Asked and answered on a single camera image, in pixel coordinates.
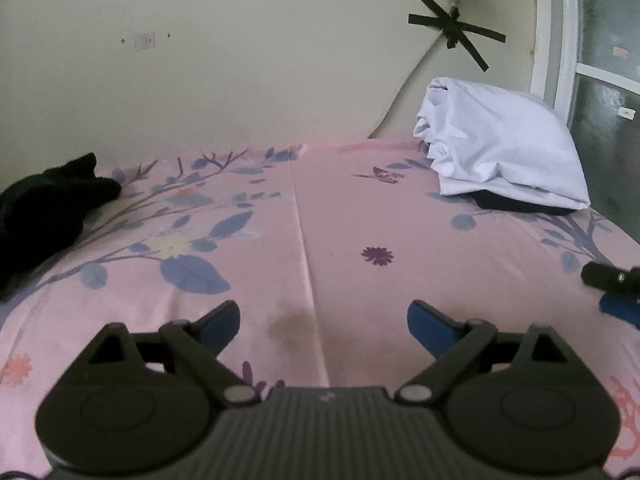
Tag white garment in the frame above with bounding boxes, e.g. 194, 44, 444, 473
412, 77, 592, 212

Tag pink floral bedsheet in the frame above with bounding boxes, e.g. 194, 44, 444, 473
0, 136, 640, 476

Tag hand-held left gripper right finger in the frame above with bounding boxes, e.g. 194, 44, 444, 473
397, 300, 569, 407

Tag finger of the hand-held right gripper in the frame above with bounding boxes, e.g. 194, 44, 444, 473
597, 294, 640, 334
581, 260, 640, 297

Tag grey power cable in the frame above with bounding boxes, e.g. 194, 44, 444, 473
366, 2, 462, 140

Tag black tape cross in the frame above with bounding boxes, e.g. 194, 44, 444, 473
407, 0, 507, 72

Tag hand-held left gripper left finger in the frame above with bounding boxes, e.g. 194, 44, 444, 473
86, 300, 257, 409

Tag black green striped garment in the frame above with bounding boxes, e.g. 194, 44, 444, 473
471, 189, 577, 217

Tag white framed window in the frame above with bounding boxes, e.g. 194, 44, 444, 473
529, 0, 640, 241

